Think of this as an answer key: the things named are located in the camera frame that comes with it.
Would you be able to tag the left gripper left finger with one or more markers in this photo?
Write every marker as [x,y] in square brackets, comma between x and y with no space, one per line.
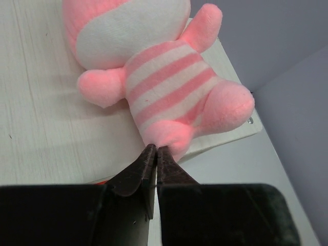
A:
[116,212]

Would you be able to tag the red shark plush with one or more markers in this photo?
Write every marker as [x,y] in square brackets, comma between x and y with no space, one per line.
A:
[99,182]

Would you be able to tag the white two-tier shelf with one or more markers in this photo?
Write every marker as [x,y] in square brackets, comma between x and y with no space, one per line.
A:
[48,133]

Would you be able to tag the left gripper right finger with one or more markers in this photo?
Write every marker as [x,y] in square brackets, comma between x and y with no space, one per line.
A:
[220,214]

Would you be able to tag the pink frog plush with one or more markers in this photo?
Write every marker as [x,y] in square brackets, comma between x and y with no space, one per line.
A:
[150,53]

